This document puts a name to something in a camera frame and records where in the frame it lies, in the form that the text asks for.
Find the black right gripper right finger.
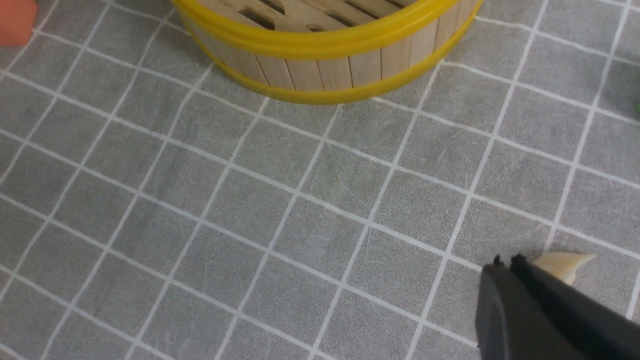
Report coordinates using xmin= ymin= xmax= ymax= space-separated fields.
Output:
xmin=510 ymin=254 xmax=640 ymax=360

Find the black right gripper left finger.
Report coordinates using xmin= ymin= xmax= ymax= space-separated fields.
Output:
xmin=475 ymin=256 xmax=588 ymax=360

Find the pale dumpling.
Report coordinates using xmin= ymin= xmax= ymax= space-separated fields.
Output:
xmin=532 ymin=251 xmax=597 ymax=286

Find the bamboo steamer tray yellow rim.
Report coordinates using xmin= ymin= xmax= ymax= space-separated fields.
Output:
xmin=174 ymin=0 xmax=482 ymax=105

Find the grey checked tablecloth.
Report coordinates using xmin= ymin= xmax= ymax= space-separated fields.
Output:
xmin=0 ymin=0 xmax=640 ymax=360

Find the orange foam cube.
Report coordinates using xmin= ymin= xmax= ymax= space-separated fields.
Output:
xmin=0 ymin=0 xmax=38 ymax=47

